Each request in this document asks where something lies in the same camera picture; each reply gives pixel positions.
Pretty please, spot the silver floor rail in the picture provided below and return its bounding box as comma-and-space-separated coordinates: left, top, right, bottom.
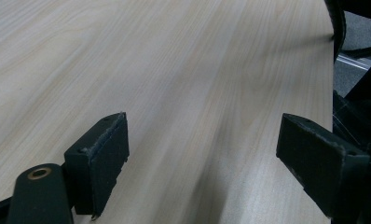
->
336, 51, 371, 72

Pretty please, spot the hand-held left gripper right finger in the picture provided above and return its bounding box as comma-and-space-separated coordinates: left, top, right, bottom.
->
275, 112, 371, 218

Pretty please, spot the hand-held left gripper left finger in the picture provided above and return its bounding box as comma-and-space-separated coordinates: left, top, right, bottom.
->
63, 111, 131, 221

